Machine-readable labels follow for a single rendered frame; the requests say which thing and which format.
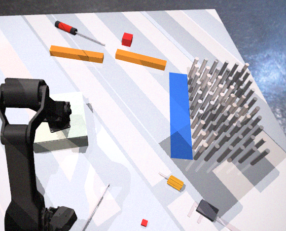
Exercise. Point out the orange rectangular bar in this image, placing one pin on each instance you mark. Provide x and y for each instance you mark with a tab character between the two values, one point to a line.
76	54
140	59

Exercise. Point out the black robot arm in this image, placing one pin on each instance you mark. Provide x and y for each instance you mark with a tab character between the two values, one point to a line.
26	211

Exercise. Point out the red and black screwdriver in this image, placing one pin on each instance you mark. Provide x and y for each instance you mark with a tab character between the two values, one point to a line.
71	30

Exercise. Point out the orange-handled screwdriver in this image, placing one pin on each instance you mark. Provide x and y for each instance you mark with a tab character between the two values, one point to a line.
173	181

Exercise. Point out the blue flat strip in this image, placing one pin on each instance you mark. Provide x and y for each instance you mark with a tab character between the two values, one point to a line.
180	131

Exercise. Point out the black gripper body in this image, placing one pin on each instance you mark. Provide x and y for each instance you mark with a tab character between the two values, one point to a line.
53	228

